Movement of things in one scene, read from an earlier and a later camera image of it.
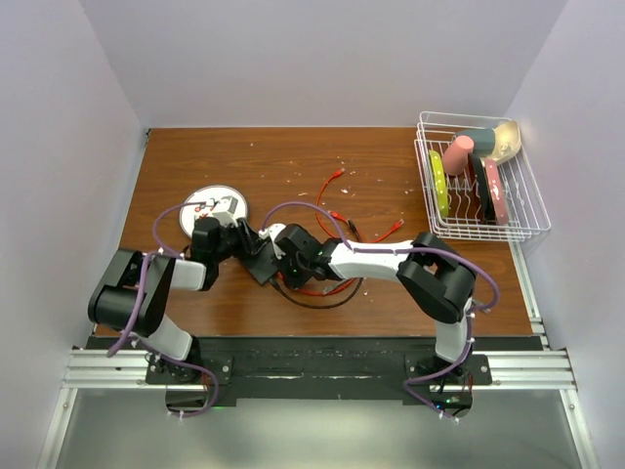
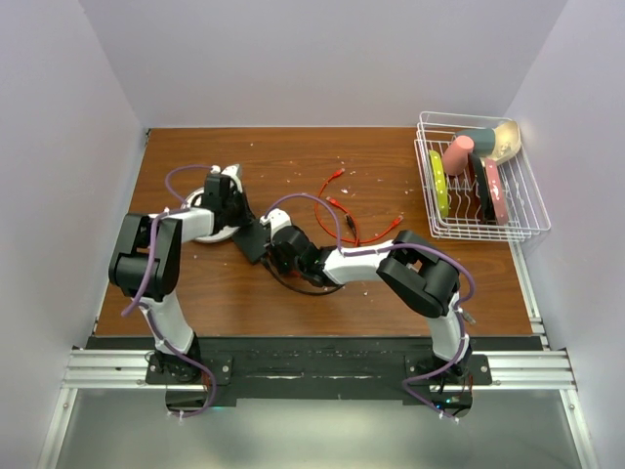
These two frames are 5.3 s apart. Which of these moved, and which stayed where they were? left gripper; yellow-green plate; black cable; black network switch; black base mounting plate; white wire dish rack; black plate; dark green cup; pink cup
Moved: black network switch; left gripper; black cable
Stayed: black plate; yellow-green plate; white wire dish rack; pink cup; black base mounting plate; dark green cup
